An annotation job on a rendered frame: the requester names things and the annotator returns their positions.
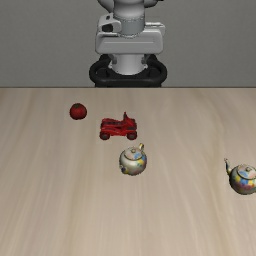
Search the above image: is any colourful patterned teapot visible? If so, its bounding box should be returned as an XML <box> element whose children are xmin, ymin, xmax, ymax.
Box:
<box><xmin>223</xmin><ymin>157</ymin><xmax>256</xmax><ymax>196</ymax></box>
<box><xmin>118</xmin><ymin>142</ymin><xmax>148</xmax><ymax>177</ymax></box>

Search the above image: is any red tomato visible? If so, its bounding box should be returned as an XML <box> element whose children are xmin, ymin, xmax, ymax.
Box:
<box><xmin>69</xmin><ymin>102</ymin><xmax>88</xmax><ymax>121</ymax></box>

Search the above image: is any red toy car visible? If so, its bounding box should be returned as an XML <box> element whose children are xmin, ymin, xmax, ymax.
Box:
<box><xmin>98</xmin><ymin>111</ymin><xmax>139</xmax><ymax>141</ymax></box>

